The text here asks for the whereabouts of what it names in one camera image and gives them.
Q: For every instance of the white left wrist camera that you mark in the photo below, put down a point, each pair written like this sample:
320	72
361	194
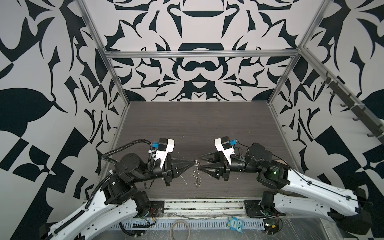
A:
159	151

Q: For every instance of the black wall hook rack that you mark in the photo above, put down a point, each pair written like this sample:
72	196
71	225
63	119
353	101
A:
351	102

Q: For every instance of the white slotted cable duct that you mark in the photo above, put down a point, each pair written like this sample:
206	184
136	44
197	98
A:
200	224

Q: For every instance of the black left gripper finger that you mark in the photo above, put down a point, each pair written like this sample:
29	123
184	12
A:
176	161
179	168

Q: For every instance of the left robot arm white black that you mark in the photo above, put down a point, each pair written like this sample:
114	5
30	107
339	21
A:
114	199

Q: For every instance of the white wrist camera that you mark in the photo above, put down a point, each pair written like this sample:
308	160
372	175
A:
159	151
226	146

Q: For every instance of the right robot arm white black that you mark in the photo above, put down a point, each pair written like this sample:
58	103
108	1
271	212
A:
290	192

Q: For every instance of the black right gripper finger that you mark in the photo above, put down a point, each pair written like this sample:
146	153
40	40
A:
211	157
214	173

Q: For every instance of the beige tape roll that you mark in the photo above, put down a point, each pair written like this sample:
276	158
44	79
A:
180	230

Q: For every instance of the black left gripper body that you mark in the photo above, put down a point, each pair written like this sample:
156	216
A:
168	169

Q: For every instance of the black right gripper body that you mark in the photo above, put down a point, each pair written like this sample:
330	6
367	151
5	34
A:
228	172

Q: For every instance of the blue owl toy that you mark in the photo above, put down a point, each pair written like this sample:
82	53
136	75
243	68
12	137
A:
235	224

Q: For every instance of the green lit circuit board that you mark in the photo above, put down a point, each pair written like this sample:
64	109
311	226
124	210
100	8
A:
272	226

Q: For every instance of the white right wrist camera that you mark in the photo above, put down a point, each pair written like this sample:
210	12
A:
226	146

